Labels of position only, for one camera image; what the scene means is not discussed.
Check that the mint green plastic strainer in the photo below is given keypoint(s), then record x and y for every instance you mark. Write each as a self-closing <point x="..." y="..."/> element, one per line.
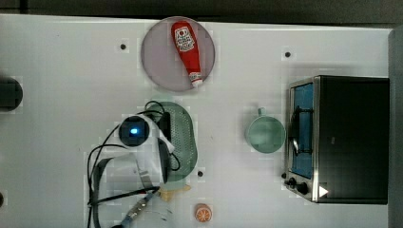
<point x="180" y="132"/>

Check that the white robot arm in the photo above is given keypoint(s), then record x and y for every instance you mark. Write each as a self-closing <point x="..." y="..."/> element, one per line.
<point x="140" y="164"/>

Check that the grey round plate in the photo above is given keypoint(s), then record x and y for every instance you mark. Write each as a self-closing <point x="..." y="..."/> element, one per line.
<point x="162" y="62"/>

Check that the mint green cup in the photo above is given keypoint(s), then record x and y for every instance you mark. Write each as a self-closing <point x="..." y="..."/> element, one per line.
<point x="265" y="134"/>

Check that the red ketchup bottle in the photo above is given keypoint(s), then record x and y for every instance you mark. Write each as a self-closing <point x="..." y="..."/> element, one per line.
<point x="186" y="44"/>

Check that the peeled toy banana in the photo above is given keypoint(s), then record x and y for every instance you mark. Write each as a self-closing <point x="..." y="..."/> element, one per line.
<point x="168" y="195"/>

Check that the toy orange half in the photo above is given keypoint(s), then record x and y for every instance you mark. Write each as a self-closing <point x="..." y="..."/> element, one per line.
<point x="203" y="212"/>

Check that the black toaster oven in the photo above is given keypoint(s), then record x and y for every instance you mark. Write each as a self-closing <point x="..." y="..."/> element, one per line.
<point x="338" y="134"/>

